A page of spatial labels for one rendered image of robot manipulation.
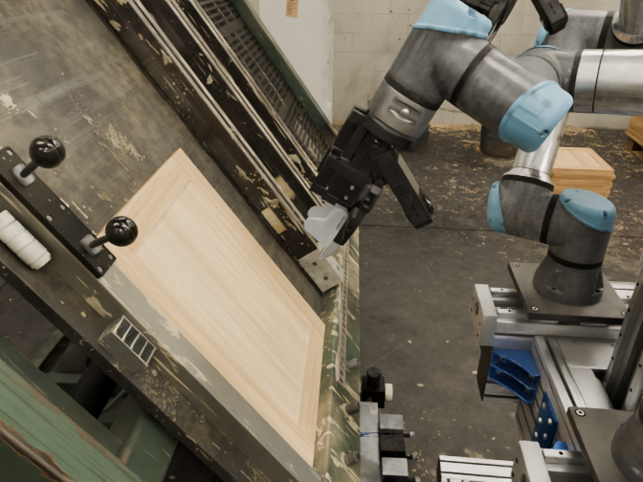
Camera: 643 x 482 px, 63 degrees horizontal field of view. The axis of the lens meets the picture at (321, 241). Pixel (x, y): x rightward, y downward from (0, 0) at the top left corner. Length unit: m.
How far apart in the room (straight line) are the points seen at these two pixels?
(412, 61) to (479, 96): 0.08
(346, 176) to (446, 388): 1.97
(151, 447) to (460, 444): 1.67
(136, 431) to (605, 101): 0.74
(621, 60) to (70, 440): 0.73
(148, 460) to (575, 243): 0.93
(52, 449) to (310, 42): 4.48
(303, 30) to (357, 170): 4.24
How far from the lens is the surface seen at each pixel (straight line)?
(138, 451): 0.82
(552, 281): 1.30
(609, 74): 0.71
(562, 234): 1.25
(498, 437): 2.40
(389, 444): 1.27
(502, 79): 0.60
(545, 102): 0.60
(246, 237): 1.22
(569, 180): 4.20
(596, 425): 1.03
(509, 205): 1.26
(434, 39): 0.61
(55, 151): 0.66
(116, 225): 0.67
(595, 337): 1.39
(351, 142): 0.66
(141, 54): 1.35
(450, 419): 2.42
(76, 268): 0.77
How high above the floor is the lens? 1.72
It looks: 28 degrees down
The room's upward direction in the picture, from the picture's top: straight up
